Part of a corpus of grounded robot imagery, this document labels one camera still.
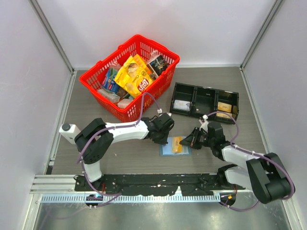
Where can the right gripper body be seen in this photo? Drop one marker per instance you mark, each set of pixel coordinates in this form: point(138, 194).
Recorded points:
point(206, 140)

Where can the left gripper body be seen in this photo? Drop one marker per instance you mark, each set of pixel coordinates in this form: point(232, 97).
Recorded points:
point(162, 133)

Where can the blue card holder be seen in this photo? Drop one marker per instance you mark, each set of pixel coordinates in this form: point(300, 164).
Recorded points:
point(165, 150)

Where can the orange credit card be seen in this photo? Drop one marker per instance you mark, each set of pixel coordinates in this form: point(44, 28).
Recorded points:
point(224, 107)

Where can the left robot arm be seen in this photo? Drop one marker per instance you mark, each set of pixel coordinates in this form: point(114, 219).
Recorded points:
point(93, 141)

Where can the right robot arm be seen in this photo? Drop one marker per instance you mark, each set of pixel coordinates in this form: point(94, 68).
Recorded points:
point(263, 174)

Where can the gold card in tray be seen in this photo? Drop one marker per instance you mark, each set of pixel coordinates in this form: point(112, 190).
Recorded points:
point(224, 115)

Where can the white card in tray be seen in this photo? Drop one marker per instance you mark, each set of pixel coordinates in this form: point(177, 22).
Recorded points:
point(182, 105)

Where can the black three-compartment tray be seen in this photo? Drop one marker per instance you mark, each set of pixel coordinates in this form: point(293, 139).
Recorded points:
point(204, 101)

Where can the pink wrapped packet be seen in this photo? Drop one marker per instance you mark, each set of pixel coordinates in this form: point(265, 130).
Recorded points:
point(122, 104)

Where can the clear wrapped packet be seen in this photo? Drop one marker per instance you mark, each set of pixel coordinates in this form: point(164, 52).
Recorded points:
point(112, 97)

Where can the yellow Lays chips bag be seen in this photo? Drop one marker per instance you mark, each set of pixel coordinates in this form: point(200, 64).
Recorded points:
point(134, 76)

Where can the black snack box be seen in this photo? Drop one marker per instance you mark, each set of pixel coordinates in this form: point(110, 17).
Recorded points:
point(158, 64)

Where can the red plastic shopping basket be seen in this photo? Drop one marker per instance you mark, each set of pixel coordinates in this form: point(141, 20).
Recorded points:
point(138, 44)

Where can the blue green packet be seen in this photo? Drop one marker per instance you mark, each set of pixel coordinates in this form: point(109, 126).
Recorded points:
point(109, 83)

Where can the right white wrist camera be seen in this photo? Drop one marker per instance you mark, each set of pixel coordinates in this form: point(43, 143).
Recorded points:
point(204, 122)

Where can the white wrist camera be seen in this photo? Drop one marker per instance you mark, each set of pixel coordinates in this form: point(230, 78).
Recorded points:
point(204, 122)
point(160, 113)

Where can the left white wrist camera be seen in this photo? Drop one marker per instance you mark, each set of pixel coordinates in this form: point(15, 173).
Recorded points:
point(160, 113)

